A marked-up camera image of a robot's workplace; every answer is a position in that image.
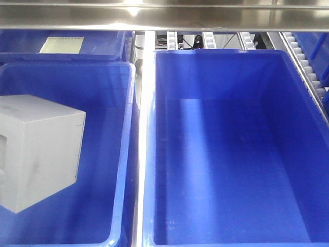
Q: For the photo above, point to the gray square hollow base block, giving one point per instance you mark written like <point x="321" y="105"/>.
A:
<point x="40" y="149"/>

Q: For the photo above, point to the blue target bin right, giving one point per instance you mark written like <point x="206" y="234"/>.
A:
<point x="237" y="153"/>

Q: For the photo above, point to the blue bin left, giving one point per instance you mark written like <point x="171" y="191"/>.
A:
<point x="97" y="209"/>

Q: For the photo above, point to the blue bin with label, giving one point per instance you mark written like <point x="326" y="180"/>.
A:
<point x="62" y="45"/>

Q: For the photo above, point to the white roller track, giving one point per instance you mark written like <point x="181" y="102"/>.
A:
<point x="310" y="52"/>

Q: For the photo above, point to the steel shelf beam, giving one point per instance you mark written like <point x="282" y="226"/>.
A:
<point x="222" y="16"/>

